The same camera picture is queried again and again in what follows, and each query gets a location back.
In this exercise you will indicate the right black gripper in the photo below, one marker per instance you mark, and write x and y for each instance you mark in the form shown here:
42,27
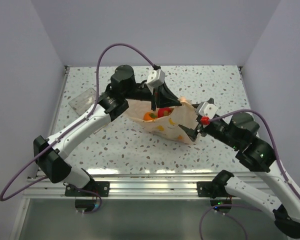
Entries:
191,133

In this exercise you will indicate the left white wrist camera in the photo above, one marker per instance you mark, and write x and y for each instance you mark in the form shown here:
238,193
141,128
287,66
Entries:
155,78

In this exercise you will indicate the red apple with yellow patch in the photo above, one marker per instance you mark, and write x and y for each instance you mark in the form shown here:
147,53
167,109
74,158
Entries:
163,112

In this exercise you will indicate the orange fake tangerine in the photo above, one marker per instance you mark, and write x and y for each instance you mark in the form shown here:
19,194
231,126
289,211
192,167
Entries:
150,116

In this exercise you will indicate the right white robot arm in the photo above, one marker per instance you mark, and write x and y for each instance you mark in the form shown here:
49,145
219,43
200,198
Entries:
238,130

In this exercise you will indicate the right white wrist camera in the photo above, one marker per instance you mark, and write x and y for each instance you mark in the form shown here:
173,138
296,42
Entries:
205,112

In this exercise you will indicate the aluminium mounting rail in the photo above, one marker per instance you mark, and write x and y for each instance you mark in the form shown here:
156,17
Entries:
153,186

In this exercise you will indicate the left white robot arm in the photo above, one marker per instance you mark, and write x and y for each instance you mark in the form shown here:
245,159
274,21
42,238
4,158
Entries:
51,153

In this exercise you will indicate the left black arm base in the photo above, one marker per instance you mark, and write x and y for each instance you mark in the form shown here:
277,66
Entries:
101,188

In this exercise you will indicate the orange translucent plastic bag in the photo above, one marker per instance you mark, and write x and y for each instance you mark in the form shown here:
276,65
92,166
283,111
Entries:
166,126

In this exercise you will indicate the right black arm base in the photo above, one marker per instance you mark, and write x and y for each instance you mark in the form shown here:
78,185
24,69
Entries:
215,188

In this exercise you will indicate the clear plastic tray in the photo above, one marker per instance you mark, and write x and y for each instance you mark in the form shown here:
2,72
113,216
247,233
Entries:
83,102

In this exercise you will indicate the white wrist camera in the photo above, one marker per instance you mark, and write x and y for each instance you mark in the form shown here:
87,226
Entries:
155,78
205,112

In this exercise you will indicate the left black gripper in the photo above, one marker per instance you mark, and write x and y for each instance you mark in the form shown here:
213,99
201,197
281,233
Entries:
162,97

